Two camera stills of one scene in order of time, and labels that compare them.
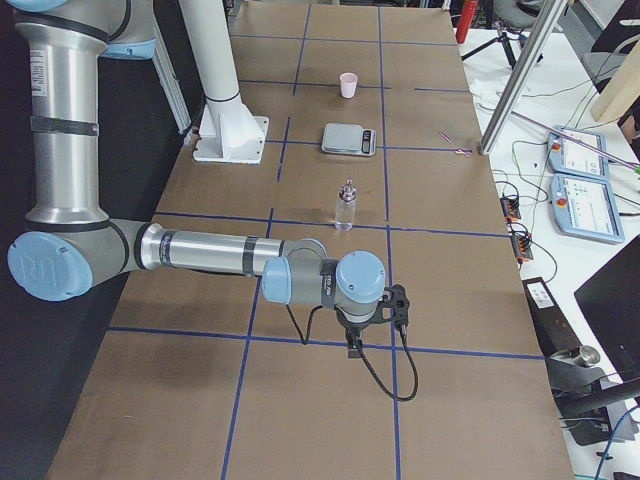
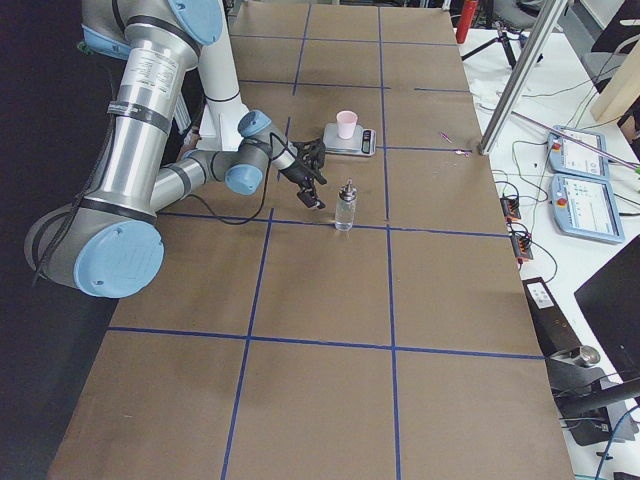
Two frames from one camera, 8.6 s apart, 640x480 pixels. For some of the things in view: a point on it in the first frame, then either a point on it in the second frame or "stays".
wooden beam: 621,89 stays
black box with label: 554,333 stays
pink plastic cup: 348,82 → 346,123
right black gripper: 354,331 → 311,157
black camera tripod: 502,38 stays
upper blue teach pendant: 577,152 stays
